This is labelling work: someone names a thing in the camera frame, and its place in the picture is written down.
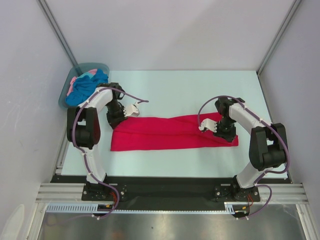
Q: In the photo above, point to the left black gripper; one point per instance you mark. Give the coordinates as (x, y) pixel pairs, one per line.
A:
(114, 121)

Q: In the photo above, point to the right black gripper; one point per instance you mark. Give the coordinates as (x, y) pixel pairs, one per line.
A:
(225, 133)

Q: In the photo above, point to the red t shirt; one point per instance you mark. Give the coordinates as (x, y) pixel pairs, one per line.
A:
(157, 133)

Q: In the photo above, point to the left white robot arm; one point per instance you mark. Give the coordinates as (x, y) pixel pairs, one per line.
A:
(83, 126)

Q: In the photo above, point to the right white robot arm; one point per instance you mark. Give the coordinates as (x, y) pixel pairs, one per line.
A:
(268, 150)

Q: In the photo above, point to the blue t shirt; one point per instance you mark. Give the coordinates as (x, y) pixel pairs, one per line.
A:
(81, 92)

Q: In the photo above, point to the light teal t shirt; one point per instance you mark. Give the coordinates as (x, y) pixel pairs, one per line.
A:
(86, 74)

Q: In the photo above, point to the pink t shirt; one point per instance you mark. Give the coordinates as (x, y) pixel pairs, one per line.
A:
(84, 80)

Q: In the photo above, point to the translucent blue plastic basket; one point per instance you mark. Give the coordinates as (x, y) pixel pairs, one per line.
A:
(76, 71)

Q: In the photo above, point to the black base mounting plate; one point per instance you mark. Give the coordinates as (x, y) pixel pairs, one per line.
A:
(225, 190)

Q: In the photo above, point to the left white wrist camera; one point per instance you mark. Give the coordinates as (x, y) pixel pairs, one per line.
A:
(131, 110)

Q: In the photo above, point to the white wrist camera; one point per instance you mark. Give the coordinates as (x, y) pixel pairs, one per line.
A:
(208, 125)
(131, 110)

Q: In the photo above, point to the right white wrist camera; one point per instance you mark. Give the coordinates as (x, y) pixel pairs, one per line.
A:
(208, 125)

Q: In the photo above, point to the slotted cable duct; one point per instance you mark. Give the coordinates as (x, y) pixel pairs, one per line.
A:
(221, 208)

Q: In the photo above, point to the aluminium front rail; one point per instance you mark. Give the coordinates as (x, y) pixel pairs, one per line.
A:
(72, 192)

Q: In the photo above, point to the left aluminium corner post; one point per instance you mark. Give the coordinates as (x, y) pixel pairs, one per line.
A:
(53, 23)

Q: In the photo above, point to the aluminium corner post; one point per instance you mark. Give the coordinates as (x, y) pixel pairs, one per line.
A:
(53, 23)
(279, 35)

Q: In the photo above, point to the right aluminium corner post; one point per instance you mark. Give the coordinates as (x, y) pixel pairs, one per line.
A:
(279, 35)

